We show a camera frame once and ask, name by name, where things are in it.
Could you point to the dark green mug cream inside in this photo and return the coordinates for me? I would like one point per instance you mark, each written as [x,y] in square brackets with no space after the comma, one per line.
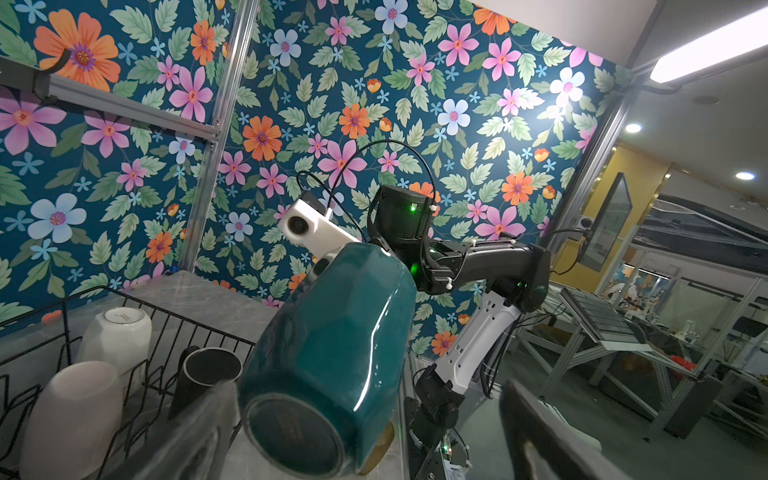
[324,377]

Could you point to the black hook rail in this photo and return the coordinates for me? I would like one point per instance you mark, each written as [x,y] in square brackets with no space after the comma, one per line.
[24,78]

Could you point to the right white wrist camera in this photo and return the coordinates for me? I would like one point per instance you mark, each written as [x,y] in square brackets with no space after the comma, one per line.
[306,223]

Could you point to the black mug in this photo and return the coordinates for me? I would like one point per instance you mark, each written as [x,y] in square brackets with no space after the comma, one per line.
[199,370]

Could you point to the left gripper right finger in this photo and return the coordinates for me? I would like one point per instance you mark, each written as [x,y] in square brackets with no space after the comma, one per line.
[543,447]

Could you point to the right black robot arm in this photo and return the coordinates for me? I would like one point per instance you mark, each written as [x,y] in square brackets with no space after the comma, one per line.
[483,286]

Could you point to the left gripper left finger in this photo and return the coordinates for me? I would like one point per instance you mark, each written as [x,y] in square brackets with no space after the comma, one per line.
[193,445]

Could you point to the grey tilted keyboard tray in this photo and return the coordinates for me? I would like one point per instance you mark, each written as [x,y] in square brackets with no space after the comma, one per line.
[602,323]

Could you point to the ceiling strip light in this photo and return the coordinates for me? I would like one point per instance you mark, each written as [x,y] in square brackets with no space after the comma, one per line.
[738,38]

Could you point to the white ceramic mug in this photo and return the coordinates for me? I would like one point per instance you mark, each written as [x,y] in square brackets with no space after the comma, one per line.
[119,336]

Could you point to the amber glass cup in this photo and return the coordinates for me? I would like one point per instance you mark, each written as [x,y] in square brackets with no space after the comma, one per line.
[380,449]

